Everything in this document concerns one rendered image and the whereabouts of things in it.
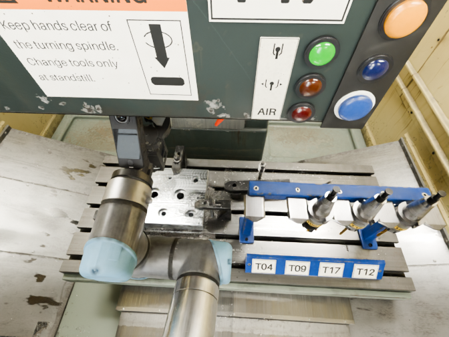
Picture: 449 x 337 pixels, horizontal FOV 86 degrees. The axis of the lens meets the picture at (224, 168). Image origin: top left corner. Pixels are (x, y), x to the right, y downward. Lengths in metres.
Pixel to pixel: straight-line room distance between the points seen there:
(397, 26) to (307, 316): 0.98
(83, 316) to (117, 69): 1.16
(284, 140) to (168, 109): 1.40
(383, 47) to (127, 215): 0.36
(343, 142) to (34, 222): 1.74
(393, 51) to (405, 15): 0.03
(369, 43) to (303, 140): 1.44
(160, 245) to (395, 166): 1.18
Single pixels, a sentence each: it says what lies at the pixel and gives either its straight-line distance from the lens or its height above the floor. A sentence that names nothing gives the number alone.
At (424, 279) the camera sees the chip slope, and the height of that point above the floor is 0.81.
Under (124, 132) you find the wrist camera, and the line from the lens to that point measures 0.43.
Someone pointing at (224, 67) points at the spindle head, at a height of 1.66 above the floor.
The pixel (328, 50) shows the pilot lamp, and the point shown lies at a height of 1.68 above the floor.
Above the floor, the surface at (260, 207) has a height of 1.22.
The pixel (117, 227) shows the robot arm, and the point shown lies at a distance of 0.40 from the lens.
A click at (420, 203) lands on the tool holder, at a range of 0.71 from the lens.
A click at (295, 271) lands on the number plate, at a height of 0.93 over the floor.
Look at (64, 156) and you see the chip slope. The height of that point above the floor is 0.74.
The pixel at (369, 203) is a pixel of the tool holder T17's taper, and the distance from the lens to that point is 0.66.
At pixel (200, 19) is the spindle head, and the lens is 0.21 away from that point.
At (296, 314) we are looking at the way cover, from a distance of 1.07.
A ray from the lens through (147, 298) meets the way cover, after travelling 1.10.
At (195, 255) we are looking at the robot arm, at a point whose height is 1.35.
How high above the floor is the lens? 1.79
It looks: 56 degrees down
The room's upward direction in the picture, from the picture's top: 1 degrees counter-clockwise
